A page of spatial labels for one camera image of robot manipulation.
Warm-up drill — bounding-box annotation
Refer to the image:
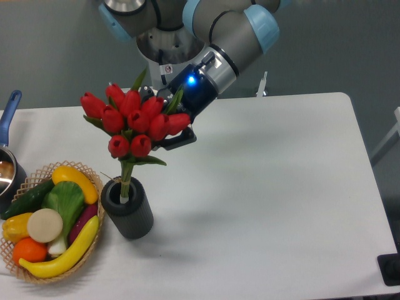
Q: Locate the green bok choy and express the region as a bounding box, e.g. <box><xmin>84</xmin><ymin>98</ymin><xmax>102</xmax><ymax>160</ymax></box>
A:
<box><xmin>41</xmin><ymin>181</ymin><xmax>84</xmax><ymax>258</ymax></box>

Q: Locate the beige round disc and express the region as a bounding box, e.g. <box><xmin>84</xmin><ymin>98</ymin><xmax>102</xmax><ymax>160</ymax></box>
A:
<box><xmin>27</xmin><ymin>208</ymin><xmax>63</xmax><ymax>243</ymax></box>

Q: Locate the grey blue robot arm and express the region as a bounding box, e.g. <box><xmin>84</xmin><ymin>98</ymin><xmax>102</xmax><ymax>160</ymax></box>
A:
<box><xmin>99</xmin><ymin>1</ymin><xmax>287</xmax><ymax>118</ymax></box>

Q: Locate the white frame at right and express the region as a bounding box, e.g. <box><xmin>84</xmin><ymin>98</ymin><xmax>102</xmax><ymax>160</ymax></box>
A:
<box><xmin>370</xmin><ymin>107</ymin><xmax>399</xmax><ymax>167</ymax></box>

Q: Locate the yellow squash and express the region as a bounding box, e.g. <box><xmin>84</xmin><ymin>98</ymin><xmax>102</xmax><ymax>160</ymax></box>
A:
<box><xmin>51</xmin><ymin>166</ymin><xmax>98</xmax><ymax>204</ymax></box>

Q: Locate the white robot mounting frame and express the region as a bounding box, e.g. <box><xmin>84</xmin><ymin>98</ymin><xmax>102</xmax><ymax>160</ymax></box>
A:
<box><xmin>107</xmin><ymin>71</ymin><xmax>269</xmax><ymax>106</ymax></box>

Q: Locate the red tulip bouquet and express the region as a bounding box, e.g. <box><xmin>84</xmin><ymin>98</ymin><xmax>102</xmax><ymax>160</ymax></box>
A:
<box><xmin>80</xmin><ymin>70</ymin><xmax>191</xmax><ymax>199</ymax></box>

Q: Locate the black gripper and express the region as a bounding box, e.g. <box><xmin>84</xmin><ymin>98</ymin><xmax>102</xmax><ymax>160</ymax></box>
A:
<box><xmin>139</xmin><ymin>64</ymin><xmax>218</xmax><ymax>151</ymax></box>

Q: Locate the blue handled saucepan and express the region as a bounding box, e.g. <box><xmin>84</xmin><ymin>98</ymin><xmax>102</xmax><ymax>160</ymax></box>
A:
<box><xmin>1</xmin><ymin>90</ymin><xmax>27</xmax><ymax>213</ymax></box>

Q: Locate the green cucumber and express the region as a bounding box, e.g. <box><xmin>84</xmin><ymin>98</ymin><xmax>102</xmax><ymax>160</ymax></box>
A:
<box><xmin>1</xmin><ymin>179</ymin><xmax>54</xmax><ymax>220</ymax></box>

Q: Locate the purple eggplant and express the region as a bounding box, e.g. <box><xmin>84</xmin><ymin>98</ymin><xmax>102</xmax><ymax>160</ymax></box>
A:
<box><xmin>68</xmin><ymin>203</ymin><xmax>98</xmax><ymax>245</ymax></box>

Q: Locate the yellow banana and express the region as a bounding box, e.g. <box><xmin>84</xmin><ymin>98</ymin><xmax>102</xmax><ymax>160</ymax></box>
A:
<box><xmin>19</xmin><ymin>216</ymin><xmax>99</xmax><ymax>279</ymax></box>

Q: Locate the yellow bell pepper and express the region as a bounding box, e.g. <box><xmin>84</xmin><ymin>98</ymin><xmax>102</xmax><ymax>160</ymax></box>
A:
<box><xmin>2</xmin><ymin>212</ymin><xmax>33</xmax><ymax>243</ymax></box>

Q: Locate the black device at table edge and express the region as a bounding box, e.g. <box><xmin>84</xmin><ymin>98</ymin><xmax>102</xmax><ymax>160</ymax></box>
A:
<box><xmin>377</xmin><ymin>253</ymin><xmax>399</xmax><ymax>286</ymax></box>

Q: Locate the dark grey ribbed vase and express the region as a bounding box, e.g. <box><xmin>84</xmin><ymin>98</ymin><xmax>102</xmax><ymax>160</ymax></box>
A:
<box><xmin>101</xmin><ymin>177</ymin><xmax>154</xmax><ymax>239</ymax></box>

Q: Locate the woven wicker basket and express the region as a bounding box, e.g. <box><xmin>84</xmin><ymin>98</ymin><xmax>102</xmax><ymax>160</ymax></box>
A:
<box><xmin>1</xmin><ymin>161</ymin><xmax>105</xmax><ymax>284</ymax></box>

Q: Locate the orange fruit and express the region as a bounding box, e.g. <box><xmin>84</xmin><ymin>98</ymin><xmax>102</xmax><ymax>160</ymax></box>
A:
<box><xmin>12</xmin><ymin>237</ymin><xmax>48</xmax><ymax>266</ymax></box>

